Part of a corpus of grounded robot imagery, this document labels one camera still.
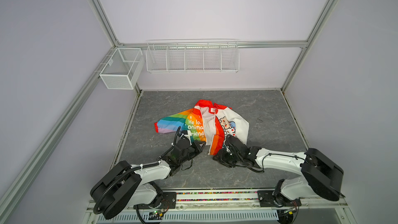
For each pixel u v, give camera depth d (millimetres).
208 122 984
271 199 736
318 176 428
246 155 637
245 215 708
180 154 644
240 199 753
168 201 733
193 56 974
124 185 423
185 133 801
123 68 1014
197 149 740
